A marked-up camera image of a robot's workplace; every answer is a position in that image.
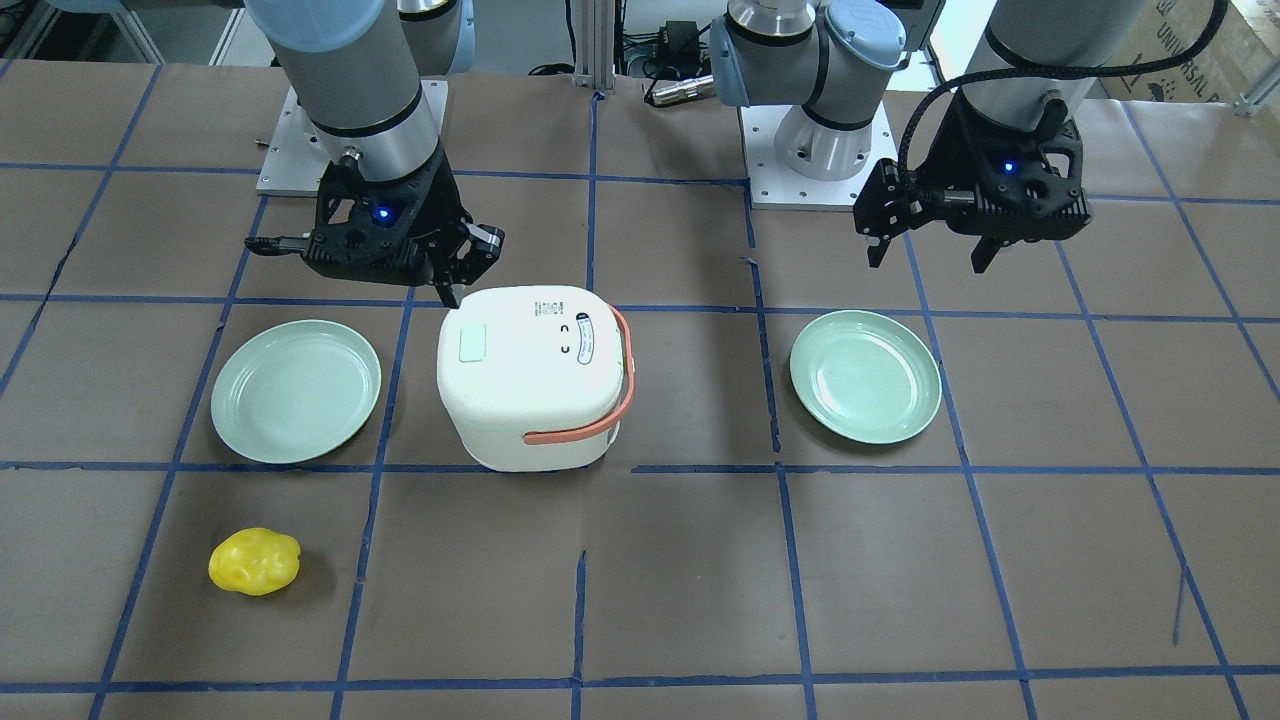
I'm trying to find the green plate near left arm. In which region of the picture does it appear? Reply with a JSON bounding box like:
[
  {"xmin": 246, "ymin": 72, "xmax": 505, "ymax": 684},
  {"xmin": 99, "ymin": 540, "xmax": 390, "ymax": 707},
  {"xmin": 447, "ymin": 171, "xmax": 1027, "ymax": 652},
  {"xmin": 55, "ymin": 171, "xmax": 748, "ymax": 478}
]
[{"xmin": 788, "ymin": 310, "xmax": 942, "ymax": 445}]

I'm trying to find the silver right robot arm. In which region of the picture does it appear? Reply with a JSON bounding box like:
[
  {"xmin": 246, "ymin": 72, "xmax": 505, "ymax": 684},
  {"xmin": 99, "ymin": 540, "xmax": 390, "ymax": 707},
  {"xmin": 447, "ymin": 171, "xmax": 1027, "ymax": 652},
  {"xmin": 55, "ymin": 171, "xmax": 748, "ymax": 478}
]
[{"xmin": 244, "ymin": 1, "xmax": 504, "ymax": 309}]

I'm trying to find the white rice cooker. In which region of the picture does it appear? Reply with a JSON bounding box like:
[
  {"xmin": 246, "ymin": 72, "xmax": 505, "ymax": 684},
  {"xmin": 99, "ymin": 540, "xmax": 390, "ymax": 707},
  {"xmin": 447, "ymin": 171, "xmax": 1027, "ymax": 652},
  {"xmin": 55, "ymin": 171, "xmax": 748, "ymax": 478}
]
[{"xmin": 436, "ymin": 284, "xmax": 635, "ymax": 473}]

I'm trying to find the aluminium frame post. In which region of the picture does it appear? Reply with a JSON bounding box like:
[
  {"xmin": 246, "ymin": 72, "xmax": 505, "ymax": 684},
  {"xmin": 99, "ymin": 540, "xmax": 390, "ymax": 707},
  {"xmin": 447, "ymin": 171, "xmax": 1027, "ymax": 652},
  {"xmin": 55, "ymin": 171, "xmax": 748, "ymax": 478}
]
[{"xmin": 567, "ymin": 1, "xmax": 623, "ymax": 96}]

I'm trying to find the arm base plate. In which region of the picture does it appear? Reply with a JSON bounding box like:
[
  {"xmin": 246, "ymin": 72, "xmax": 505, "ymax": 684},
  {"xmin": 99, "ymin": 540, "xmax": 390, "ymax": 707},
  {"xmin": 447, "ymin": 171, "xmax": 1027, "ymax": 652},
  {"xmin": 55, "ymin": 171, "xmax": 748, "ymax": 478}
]
[
  {"xmin": 256, "ymin": 77, "xmax": 449, "ymax": 199},
  {"xmin": 739, "ymin": 104, "xmax": 897, "ymax": 211}
]

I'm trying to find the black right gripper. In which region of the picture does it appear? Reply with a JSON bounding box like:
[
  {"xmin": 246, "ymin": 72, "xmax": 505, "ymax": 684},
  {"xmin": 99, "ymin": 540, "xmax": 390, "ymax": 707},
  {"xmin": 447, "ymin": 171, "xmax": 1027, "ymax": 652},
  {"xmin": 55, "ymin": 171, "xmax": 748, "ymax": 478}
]
[{"xmin": 244, "ymin": 150, "xmax": 474, "ymax": 309}]

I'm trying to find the green plate near right arm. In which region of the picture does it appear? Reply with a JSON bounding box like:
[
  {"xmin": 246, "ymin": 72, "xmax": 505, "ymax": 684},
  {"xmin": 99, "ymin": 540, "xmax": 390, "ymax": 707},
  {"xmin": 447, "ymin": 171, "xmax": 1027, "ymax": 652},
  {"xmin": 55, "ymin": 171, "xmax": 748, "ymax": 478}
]
[{"xmin": 210, "ymin": 319, "xmax": 381, "ymax": 464}]

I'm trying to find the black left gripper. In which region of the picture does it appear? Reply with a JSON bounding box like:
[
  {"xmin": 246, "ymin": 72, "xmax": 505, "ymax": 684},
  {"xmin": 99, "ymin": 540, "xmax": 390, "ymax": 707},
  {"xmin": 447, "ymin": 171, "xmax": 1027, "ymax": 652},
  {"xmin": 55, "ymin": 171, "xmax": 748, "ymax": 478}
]
[{"xmin": 852, "ymin": 97, "xmax": 1092, "ymax": 274}]

